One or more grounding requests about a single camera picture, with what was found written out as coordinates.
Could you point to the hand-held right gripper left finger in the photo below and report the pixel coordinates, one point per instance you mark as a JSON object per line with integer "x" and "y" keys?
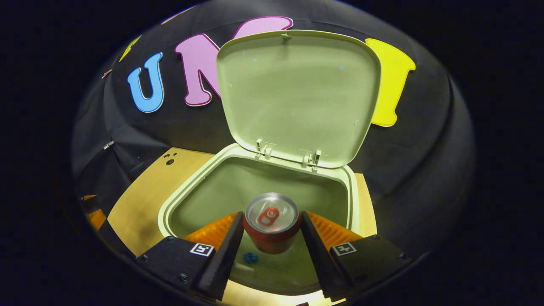
{"x": 225, "y": 259}

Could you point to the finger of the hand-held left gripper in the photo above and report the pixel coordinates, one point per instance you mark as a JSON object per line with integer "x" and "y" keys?
{"x": 97, "y": 219}

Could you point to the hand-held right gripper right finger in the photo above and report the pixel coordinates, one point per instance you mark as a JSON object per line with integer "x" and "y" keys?
{"x": 318, "y": 259}

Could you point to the small blue paper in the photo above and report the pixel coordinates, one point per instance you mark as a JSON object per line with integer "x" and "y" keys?
{"x": 250, "y": 257}

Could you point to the red pop can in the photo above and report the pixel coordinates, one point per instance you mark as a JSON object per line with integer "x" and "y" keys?
{"x": 272, "y": 238}

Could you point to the pale green desktop garbage bin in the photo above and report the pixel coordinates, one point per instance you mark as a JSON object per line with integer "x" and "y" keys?
{"x": 297, "y": 97}

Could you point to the wooden desktop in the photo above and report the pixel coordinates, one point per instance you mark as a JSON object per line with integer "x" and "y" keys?
{"x": 140, "y": 212}

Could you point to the small red cloth clip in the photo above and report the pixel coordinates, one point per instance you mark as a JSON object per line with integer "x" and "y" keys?
{"x": 106, "y": 73}

